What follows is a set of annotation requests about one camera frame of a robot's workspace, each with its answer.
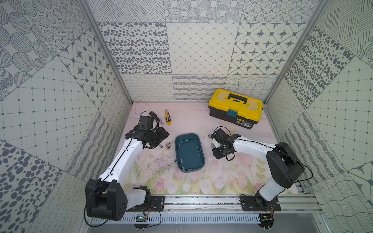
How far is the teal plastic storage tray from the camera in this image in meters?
0.87

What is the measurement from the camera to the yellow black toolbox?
0.96 m

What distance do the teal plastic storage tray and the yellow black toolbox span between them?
0.25m
